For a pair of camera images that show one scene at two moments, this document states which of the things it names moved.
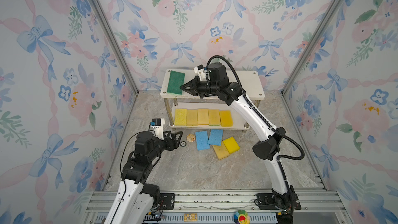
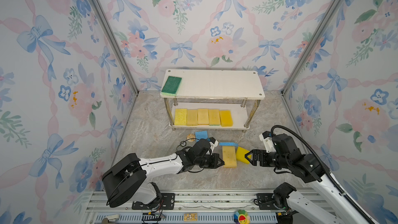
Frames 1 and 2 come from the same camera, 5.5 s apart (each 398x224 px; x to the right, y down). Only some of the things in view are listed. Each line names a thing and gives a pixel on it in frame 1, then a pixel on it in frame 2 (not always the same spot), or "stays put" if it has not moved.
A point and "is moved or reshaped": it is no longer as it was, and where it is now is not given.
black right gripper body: (205, 90) -> (272, 159)
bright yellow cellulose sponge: (181, 117) stays put
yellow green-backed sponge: (214, 117) stays put
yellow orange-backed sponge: (203, 116) stays put
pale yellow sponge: (192, 117) stays put
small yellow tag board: (190, 217) stays put
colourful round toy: (241, 217) stays put
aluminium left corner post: (109, 31) stays put
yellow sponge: (226, 119) stays put
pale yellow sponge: (221, 151) is moved or reshaped
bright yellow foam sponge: (231, 144) -> (240, 155)
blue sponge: (215, 137) -> (228, 144)
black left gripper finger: (176, 137) -> (215, 161)
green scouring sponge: (176, 80) is moved or reshaped
